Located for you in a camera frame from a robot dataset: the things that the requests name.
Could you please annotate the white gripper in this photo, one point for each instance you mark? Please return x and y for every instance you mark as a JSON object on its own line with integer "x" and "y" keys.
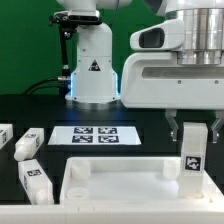
{"x": 155, "y": 80}

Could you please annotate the white square desk top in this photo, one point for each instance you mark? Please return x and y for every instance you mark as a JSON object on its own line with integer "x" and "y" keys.
{"x": 134, "y": 179}

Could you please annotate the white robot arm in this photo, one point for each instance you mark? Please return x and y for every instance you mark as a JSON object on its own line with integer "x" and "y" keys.
{"x": 94, "y": 81}

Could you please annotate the white L-shaped fence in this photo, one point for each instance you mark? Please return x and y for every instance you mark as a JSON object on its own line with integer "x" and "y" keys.
{"x": 170, "y": 212}

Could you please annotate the white flat base tag plate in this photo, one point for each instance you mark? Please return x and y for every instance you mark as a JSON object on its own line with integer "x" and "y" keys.
{"x": 94, "y": 135}

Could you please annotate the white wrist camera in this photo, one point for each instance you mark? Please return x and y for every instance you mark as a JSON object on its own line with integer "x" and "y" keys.
{"x": 168, "y": 35}

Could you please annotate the black camera on stand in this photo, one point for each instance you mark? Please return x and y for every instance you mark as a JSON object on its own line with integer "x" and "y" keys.
{"x": 68, "y": 23}

